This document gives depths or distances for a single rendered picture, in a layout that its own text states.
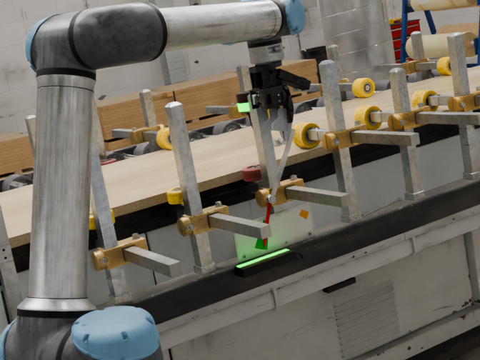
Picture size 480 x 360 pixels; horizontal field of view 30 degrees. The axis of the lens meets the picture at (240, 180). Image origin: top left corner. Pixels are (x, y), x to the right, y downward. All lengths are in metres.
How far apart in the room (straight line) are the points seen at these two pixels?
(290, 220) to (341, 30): 3.96
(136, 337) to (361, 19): 4.93
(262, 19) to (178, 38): 0.30
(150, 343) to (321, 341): 1.41
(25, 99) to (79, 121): 7.85
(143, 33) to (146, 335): 0.56
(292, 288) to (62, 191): 1.02
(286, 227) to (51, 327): 0.96
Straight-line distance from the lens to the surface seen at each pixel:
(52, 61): 1.76
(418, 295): 3.18
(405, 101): 2.73
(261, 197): 2.45
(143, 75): 9.98
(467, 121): 2.59
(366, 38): 6.33
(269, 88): 2.32
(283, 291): 2.55
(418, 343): 3.18
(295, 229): 2.50
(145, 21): 1.72
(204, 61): 10.28
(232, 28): 1.95
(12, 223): 2.54
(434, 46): 9.56
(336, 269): 2.65
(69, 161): 1.73
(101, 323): 1.63
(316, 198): 2.35
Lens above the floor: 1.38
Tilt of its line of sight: 11 degrees down
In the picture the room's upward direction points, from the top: 10 degrees counter-clockwise
